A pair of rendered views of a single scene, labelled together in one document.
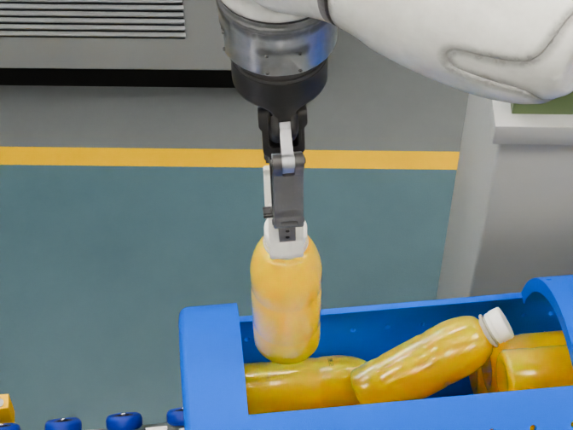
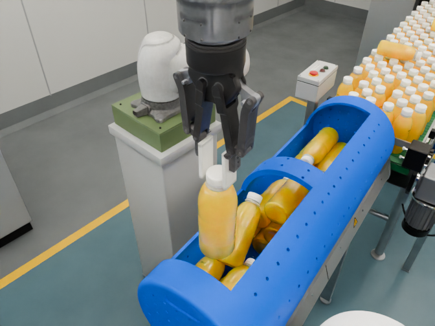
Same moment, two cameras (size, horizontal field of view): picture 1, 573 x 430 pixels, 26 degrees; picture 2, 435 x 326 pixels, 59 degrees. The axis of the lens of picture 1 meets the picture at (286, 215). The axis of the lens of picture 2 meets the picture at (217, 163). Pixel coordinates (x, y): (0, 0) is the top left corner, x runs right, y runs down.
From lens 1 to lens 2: 0.71 m
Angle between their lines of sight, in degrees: 35
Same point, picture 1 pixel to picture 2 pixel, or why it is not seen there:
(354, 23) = not seen: outside the picture
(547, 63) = not seen: outside the picture
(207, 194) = (19, 291)
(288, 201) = (250, 132)
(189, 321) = (160, 278)
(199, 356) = (186, 286)
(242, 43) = (224, 19)
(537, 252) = (186, 204)
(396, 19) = not seen: outside the picture
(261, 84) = (230, 52)
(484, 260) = (171, 218)
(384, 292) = (116, 273)
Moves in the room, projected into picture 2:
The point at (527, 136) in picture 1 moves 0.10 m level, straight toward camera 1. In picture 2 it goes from (171, 157) to (184, 172)
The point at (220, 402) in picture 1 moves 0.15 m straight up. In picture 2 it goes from (215, 296) to (215, 241)
